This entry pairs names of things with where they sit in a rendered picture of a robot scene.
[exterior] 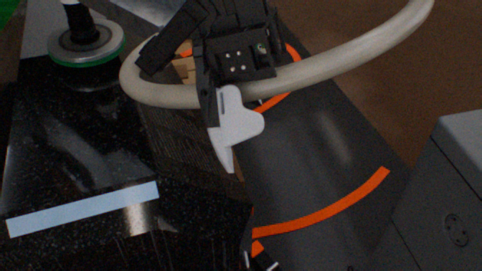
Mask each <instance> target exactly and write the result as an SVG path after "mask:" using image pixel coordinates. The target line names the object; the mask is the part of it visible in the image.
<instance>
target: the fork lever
mask: <svg viewBox="0 0 482 271"><path fill-rule="evenodd" d="M76 1H78V2H80V3H81V4H83V5H85V6H87V7H88V8H90V9H92V10H93V11H96V12H97V13H99V14H101V15H103V16H105V17H106V18H108V19H110V20H111V21H113V22H116V23H118V24H119V25H121V26H123V27H125V28H126V29H129V30H131V31H132V32H134V33H136V34H137V35H139V36H140V37H142V38H143V39H145V40H147V39H148V38H150V37H152V36H153V35H155V34H156V33H159V32H160V31H161V30H162V29H163V28H164V26H165V25H166V24H167V22H168V21H169V20H170V19H171V18H172V16H173V15H175V13H176V12H177V11H178V10H179V8H180V7H181V6H182V5H183V4H184V3H185V2H186V1H187V0H76Z"/></svg>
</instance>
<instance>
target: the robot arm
mask: <svg viewBox="0 0 482 271"><path fill-rule="evenodd" d="M275 22H276V25H277V28H278V31H277V28H276V25H275ZM278 34H279V36H278ZM190 35H191V39H192V40H193V41H192V43H193V48H192V53H193V58H194V62H195V66H196V86H197V96H198V99H199V104H200V108H201V111H202V116H203V119H204V124H205V126H206V127H207V130H208V133H209V137H210V140H211V142H212V145H213V146H214V149H215V151H216V154H217V157H218V158H219V160H220V161H221V163H222V165H223V166H224V168H225V170H226V172H227V173H234V172H235V170H234V162H233V155H232V149H231V146H232V145H234V144H236V143H239V142H241V141H244V140H246V139H248V138H251V137H253V136H256V135H258V134H260V133H261V132H262V130H263V128H264V120H263V116H262V115H261V114H260V113H258V112H255V111H253V110H249V109H247V108H245V107H244V106H243V104H242V98H241V94H240V90H239V89H238V87H236V86H235V85H231V84H228V85H224V86H223V84H224V82H225V80H226V81H227V82H234V81H239V80H243V81H244V82H247V81H252V80H254V81H257V80H265V79H270V78H274V77H277V75H276V72H275V68H276V67H274V63H277V62H281V61H282V58H283V52H287V51H288V50H287V47H286V43H285V38H284V35H283V30H282V26H281V23H280V17H279V13H278V8H277V6H271V7H268V4H267V1H266V0H187V1H186V2H185V3H184V4H183V5H182V6H181V7H180V8H179V10H178V11H177V12H176V13H175V15H173V16H172V18H171V19H170V20H169V21H168V22H167V24H166V25H165V26H164V28H163V29H162V30H161V31H160V32H159V34H158V35H157V36H154V37H152V38H151V39H150V40H149V41H147V42H146V43H145V44H144V45H143V48H142V49H141V51H140V52H139V54H140V56H139V57H138V59H137V60H136V61H135V62H134V64H135V65H136V66H138V67H139V68H140V69H141V70H142V71H143V72H145V73H146V74H147V75H148V76H149V77H152V76H153V75H154V74H155V73H156V72H157V71H158V72H159V73H160V72H161V71H162V70H163V69H165V68H167V67H169V66H170V65H171V63H172V60H173V59H174V58H175V56H176V54H175V52H176V51H177V49H178V48H180V46H181V45H182V44H183V43H184V42H185V41H186V40H187V39H188V37H189V36H190ZM279 37H280V39H279ZM220 86H223V87H221V88H220Z"/></svg>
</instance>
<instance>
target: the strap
mask: <svg viewBox="0 0 482 271"><path fill-rule="evenodd" d="M286 47H287V50H288V51H289V53H290V54H291V55H292V57H293V59H294V61H295V62H298V61H301V58H300V56H299V54H298V53H297V51H295V50H294V48H292V47H291V46H290V45H288V44H286ZM191 54H193V53H192V49H189V50H187V51H185V52H182V53H181V54H180V55H181V56H182V57H183V58H185V57H188V56H189V55H191ZM288 93H290V92H287V93H283V94H280V95H276V96H274V97H273V98H271V99H269V100H268V101H267V102H265V103H263V104H262V106H259V107H257V108H256V109H254V110H253V111H255V112H258V113H262V112H263V111H265V110H267V109H268V108H270V107H271V106H273V105H274V104H276V103H277V102H279V101H280V100H282V99H283V98H284V97H285V96H286V95H287V94H288ZM388 173H389V170H387V169H385V168H384V167H382V166H381V167H380V168H379V169H378V170H377V172H376V173H375V174H374V175H373V176H372V177H371V178H370V180H368V181H367V182H366V183H365V184H364V185H362V186H361V187H359V188H358V189H356V190H355V191H353V192H351V193H350V194H349V195H347V196H345V197H344V198H343V199H340V200H339V201H337V202H335V203H334V204H332V205H330V206H328V207H326V208H324V209H322V210H320V211H317V212H315V213H313V214H310V215H308V216H305V217H301V218H299V219H295V220H292V221H289V222H283V223H279V224H272V225H268V226H264V227H257V228H253V229H252V239H253V238H257V237H264V236H268V235H272V234H280V233H284V232H289V231H293V230H296V229H300V228H303V227H307V226H309V225H312V224H315V223H316V222H319V221H321V220H324V219H326V218H328V217H330V216H332V215H334V214H336V213H338V212H340V211H341V210H343V209H345V208H347V207H348V206H350V205H351V204H354V203H355V202H357V201H358V200H360V199H361V198H363V197H364V196H366V195H367V194H368V193H369V192H370V191H372V190H373V189H374V188H375V187H376V186H377V185H378V184H379V183H380V182H381V181H382V179H383V178H384V177H385V176H386V175H387V174H388Z"/></svg>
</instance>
